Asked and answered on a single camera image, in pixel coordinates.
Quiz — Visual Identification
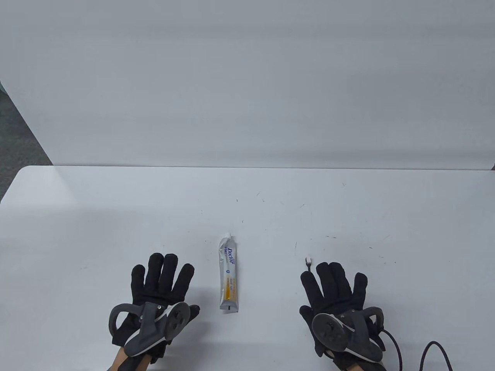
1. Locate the person's left hand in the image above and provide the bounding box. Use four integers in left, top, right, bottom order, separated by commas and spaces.
112, 253, 200, 364

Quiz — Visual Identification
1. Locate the person's right hand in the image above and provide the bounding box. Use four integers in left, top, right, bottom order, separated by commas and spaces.
300, 262, 386, 362

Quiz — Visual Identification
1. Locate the silver toothpaste tube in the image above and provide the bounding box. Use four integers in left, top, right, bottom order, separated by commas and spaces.
219, 233, 239, 312

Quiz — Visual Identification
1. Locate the person's left forearm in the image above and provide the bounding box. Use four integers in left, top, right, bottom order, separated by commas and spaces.
106, 346, 155, 371

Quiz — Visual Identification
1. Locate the grey right hand controller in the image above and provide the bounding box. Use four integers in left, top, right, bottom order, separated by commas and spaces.
312, 307, 385, 363

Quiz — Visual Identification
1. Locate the grey hand controller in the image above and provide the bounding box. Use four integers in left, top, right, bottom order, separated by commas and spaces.
312, 307, 385, 363
109, 302, 191, 357

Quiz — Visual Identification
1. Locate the grey left hand controller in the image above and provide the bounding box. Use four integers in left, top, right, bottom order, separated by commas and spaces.
109, 302, 191, 357

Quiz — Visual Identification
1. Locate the white backdrop board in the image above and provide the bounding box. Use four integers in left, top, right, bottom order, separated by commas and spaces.
0, 0, 495, 171

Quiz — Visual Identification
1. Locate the black braided cable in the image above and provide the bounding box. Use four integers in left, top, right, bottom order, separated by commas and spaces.
377, 328, 453, 371

